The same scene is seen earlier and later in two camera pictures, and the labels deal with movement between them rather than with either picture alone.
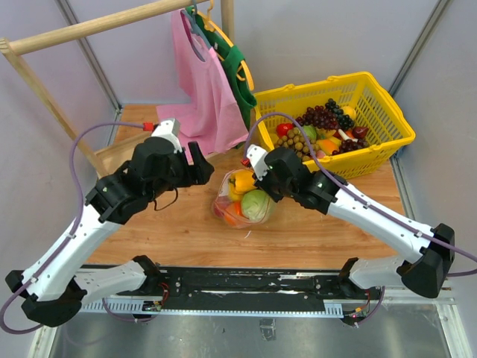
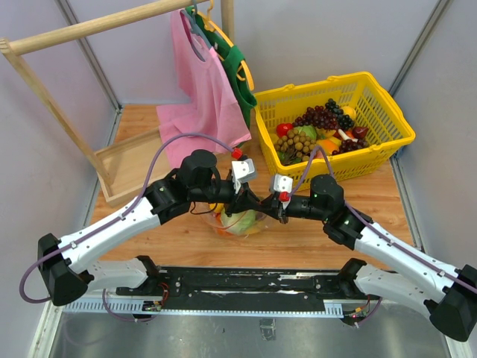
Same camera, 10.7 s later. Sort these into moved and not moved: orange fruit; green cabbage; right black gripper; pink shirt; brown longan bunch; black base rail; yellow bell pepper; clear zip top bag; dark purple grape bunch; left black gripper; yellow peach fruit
Moved: left black gripper; yellow bell pepper; right black gripper; green cabbage; orange fruit; clear zip top bag
Not moved: yellow peach fruit; pink shirt; black base rail; dark purple grape bunch; brown longan bunch
